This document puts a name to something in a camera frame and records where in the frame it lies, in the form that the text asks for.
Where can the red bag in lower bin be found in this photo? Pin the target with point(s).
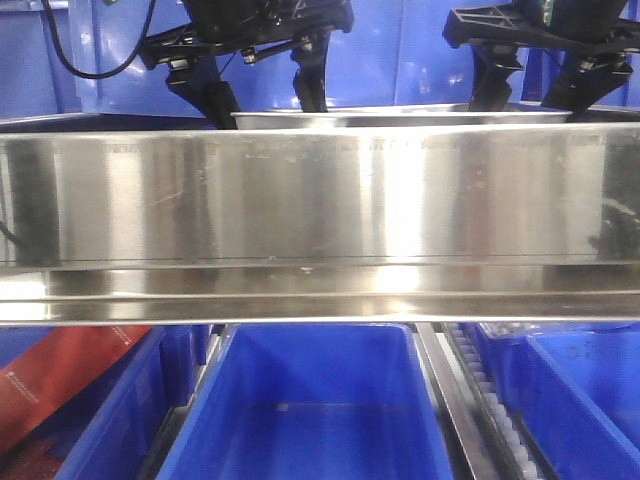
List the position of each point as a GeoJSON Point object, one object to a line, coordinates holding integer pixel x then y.
{"type": "Point", "coordinates": [53, 371]}

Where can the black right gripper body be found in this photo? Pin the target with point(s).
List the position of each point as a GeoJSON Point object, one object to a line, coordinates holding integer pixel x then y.
{"type": "Point", "coordinates": [581, 27]}

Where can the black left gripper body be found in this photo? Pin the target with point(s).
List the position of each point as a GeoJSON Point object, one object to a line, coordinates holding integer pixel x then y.
{"type": "Point", "coordinates": [256, 29]}

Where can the blue lower bin centre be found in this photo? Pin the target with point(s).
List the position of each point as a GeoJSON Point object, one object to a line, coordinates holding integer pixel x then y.
{"type": "Point", "coordinates": [312, 401]}

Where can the blue lower bin right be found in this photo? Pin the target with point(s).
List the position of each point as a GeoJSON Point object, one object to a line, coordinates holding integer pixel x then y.
{"type": "Point", "coordinates": [575, 391]}

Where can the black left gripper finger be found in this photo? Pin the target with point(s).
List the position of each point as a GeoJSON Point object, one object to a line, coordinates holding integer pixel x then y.
{"type": "Point", "coordinates": [201, 85]}
{"type": "Point", "coordinates": [309, 80]}

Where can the white roller track right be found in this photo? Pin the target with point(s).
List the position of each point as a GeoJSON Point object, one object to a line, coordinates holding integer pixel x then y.
{"type": "Point", "coordinates": [493, 415]}

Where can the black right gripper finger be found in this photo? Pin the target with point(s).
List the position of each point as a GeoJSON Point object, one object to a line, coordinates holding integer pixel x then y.
{"type": "Point", "coordinates": [493, 65]}
{"type": "Point", "coordinates": [582, 81]}

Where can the blue bin below shelf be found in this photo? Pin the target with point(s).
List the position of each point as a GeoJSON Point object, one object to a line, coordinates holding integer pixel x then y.
{"type": "Point", "coordinates": [105, 431]}

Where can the silver metal tray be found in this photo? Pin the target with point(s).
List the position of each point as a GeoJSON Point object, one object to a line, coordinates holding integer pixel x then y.
{"type": "Point", "coordinates": [400, 116]}

